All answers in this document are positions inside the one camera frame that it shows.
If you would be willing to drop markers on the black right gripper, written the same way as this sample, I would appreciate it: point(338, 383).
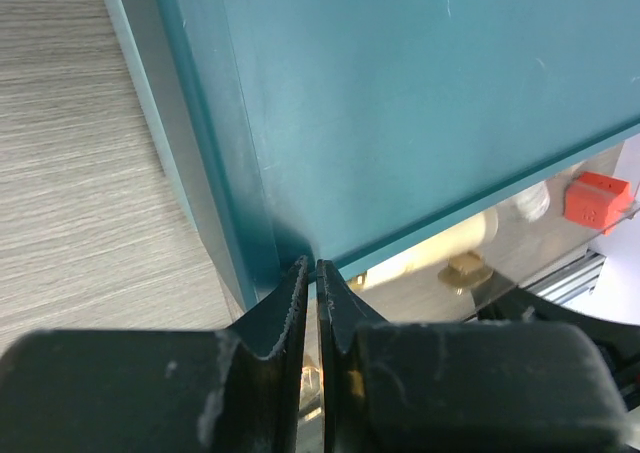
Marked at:
point(617, 343)

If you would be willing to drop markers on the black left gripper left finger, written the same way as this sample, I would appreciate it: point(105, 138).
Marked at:
point(234, 389)

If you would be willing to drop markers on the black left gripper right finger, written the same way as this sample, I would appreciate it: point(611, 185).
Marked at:
point(478, 386)

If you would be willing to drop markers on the clear acrylic drawer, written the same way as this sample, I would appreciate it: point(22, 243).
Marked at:
point(557, 260)

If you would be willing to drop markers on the cream foundation bottle gold pump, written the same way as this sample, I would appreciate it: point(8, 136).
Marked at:
point(460, 238)

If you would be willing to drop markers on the clear plastic bottle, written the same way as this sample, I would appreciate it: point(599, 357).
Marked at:
point(533, 202)

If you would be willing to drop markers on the orange cube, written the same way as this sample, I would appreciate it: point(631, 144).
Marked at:
point(597, 201)

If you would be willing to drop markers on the teal drawer cabinet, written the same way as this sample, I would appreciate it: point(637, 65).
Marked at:
point(350, 130)

